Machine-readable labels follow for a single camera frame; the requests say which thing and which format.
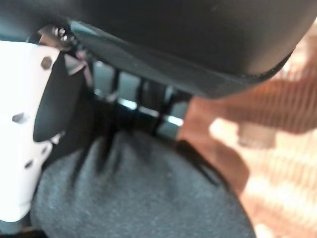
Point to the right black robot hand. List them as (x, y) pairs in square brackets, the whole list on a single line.
[(173, 37)]

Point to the black cloth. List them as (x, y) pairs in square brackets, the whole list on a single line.
[(138, 193)]

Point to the rectangular wicker basket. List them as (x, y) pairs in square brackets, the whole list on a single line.
[(262, 148)]

